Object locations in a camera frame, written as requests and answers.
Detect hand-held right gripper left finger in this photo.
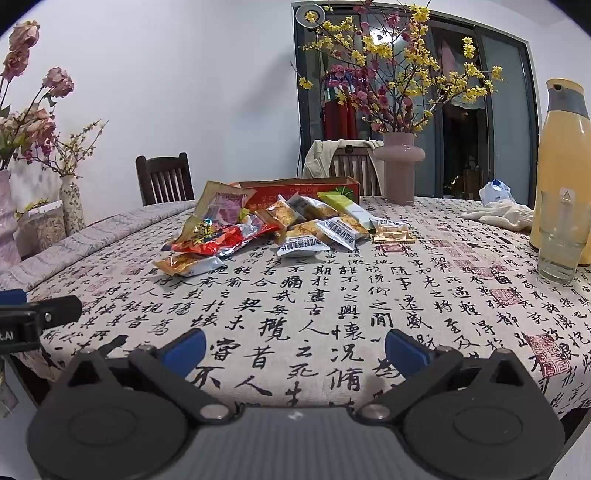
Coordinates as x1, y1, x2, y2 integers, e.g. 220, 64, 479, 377
54, 329, 236, 425

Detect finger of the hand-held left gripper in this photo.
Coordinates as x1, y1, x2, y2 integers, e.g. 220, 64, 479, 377
0, 289, 83, 330

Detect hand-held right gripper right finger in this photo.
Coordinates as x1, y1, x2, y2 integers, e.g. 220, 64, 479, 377
358, 329, 536, 424

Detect orange silver snack packet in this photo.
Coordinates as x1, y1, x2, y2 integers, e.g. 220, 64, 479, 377
153, 251, 225, 278

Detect red foil snack packet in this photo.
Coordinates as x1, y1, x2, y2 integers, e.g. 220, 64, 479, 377
161, 213, 283, 257

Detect gold white snack packet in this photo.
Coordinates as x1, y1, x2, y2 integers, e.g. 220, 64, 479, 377
372, 217, 417, 244

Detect white orange picture snack packet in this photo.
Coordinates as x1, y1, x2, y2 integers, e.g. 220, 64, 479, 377
293, 217, 359, 251

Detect white black label snack packet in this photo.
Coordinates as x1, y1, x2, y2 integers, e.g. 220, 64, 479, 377
276, 229, 325, 258

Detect long green white snack packet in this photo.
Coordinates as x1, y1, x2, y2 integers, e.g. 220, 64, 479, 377
318, 190, 377, 232

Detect large gold pink snack bag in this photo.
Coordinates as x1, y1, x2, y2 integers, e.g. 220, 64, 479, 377
191, 181, 257, 232

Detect silver white snack packet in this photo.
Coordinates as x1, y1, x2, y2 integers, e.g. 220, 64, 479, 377
288, 194, 340, 221

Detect small orange crispy snack packet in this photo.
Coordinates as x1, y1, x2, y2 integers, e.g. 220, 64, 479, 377
264, 196, 306, 229

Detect orange cardboard box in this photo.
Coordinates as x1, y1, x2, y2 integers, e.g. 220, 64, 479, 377
232, 176, 361, 215

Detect clear bag of dried goods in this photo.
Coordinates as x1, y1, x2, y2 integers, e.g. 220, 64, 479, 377
15, 199, 68, 258

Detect pale pink ceramic vase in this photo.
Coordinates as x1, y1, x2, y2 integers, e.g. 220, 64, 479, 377
0, 168, 22, 274

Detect speckled narrow vase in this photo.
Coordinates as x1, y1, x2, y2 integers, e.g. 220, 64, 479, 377
58, 175, 86, 234

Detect thin yellow blossom branches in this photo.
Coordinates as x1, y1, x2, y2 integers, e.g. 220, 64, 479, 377
46, 119, 110, 180

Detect dark wooden chair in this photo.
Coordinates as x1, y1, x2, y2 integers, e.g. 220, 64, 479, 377
135, 152, 195, 206

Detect white knit gloves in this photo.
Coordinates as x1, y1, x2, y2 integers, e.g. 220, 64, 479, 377
461, 200, 535, 232

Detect pink glass vase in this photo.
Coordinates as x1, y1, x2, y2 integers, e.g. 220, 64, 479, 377
372, 132, 426, 206

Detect brown slatted wooden chair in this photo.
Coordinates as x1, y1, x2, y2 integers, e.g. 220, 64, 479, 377
329, 141, 385, 197

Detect blue white plastic pack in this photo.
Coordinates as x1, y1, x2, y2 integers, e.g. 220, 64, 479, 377
479, 178, 513, 204

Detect clear drinking glass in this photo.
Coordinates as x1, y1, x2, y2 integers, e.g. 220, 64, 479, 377
537, 187, 590, 284

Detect dried pink roses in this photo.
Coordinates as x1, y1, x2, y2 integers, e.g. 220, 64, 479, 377
0, 21, 75, 172

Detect cream jacket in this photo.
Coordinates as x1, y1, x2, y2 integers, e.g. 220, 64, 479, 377
302, 138, 385, 182

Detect pink vase with flowers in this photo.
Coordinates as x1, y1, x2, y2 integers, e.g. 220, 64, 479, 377
292, 0, 542, 201

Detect red hanging garment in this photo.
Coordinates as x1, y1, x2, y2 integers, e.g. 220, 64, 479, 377
322, 98, 359, 140

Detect yellow thermos bottle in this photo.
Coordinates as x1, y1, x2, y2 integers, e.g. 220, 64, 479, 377
529, 78, 591, 267

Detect yellow and pink flower branches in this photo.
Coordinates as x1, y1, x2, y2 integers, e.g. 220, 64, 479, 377
288, 0, 505, 136

